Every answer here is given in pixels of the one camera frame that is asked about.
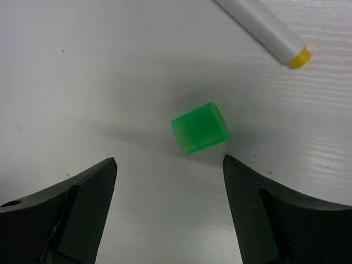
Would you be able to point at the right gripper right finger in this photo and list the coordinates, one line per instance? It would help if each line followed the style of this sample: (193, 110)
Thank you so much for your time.
(276, 224)

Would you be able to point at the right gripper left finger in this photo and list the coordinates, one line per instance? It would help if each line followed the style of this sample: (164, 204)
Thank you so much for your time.
(63, 223)

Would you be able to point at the green highlighter cap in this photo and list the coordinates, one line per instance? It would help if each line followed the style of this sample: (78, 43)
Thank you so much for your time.
(199, 129)

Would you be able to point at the yellow end marker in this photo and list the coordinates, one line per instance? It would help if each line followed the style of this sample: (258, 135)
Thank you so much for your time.
(284, 44)

